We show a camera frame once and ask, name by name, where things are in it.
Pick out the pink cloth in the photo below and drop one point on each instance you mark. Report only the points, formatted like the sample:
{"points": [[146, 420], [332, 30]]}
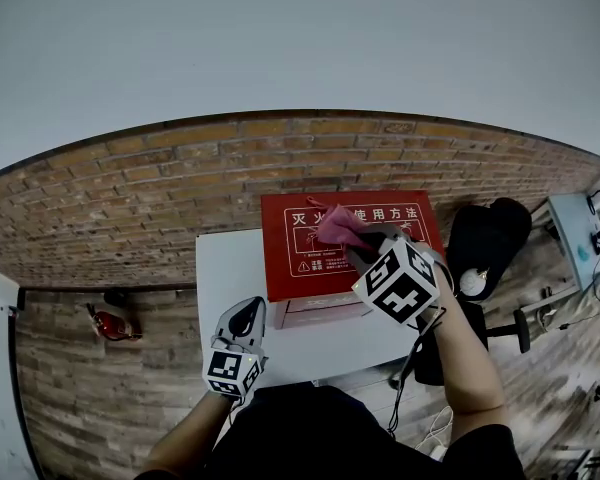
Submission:
{"points": [[337, 228]]}

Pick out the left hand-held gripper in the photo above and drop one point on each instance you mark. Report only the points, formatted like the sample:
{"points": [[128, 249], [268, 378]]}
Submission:
{"points": [[230, 368]]}

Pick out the red fire extinguisher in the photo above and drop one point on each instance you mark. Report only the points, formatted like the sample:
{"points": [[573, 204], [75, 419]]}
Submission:
{"points": [[112, 324]]}

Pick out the red fire extinguisher box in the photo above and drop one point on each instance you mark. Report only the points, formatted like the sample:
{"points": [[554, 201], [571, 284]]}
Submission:
{"points": [[280, 268]]}

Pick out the light blue desk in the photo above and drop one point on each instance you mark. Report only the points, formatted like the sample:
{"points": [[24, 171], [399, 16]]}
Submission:
{"points": [[567, 228]]}

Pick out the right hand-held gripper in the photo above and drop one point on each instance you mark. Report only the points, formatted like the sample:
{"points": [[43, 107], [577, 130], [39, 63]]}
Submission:
{"points": [[395, 288]]}

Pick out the person's left forearm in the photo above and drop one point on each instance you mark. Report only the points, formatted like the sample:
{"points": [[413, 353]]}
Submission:
{"points": [[190, 433]]}

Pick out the small teal object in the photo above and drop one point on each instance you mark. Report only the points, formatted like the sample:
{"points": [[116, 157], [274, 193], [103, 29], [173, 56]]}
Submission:
{"points": [[582, 254]]}

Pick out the black office chair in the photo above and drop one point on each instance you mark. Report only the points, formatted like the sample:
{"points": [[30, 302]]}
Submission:
{"points": [[500, 233]]}

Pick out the small black floor object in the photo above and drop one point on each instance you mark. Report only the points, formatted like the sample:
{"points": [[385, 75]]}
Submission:
{"points": [[116, 298]]}

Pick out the person's dark shirt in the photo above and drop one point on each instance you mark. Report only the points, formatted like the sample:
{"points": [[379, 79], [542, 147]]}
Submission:
{"points": [[305, 433]]}

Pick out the person's right forearm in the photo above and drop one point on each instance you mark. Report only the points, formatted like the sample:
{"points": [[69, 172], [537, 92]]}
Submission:
{"points": [[467, 368]]}

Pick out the white round ornament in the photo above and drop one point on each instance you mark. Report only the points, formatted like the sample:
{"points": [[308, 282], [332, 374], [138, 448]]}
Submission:
{"points": [[472, 280]]}

